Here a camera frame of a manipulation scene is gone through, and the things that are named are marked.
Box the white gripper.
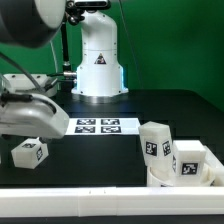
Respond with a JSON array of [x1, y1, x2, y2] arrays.
[[0, 93, 69, 139]]

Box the white round stool seat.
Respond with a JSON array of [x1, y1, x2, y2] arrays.
[[147, 165, 215, 187]]

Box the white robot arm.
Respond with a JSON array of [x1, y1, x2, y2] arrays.
[[0, 0, 128, 139]]

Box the white marker sheet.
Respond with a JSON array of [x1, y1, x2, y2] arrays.
[[66, 118, 140, 135]]

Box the white front fence bar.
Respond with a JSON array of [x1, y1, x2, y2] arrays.
[[0, 187, 224, 218]]

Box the white fence bar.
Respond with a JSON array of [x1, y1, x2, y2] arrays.
[[0, 187, 224, 218], [205, 146, 224, 187]]

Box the white right fence bar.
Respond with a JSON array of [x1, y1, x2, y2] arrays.
[[205, 146, 224, 187]]

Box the black cables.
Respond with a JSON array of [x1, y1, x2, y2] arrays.
[[46, 70, 78, 88]]

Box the white cable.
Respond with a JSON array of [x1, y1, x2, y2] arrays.
[[49, 39, 60, 74]]

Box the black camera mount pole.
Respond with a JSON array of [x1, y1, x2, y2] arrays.
[[60, 0, 111, 87]]

